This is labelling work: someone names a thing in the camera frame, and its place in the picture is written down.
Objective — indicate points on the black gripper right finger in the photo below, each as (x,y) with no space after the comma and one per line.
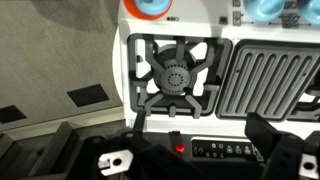
(283,150)

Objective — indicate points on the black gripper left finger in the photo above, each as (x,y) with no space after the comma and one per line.
(146,160)

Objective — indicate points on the red round stove button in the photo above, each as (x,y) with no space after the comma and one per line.
(180,147)

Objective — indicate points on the white toy stove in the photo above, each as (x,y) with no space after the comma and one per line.
(220,30)

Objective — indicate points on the blue stove knob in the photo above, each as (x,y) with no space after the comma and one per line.
(264,8)
(311,10)

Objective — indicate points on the grey burner grate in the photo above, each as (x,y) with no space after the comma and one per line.
(175,76)
(308,111)

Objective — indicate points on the black icon control panel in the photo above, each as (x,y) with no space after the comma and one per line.
(223,149)

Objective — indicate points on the grey ribbed griddle plate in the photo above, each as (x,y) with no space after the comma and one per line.
(266,80)

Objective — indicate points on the dark grey frame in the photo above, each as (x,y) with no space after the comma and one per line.
(43,150)

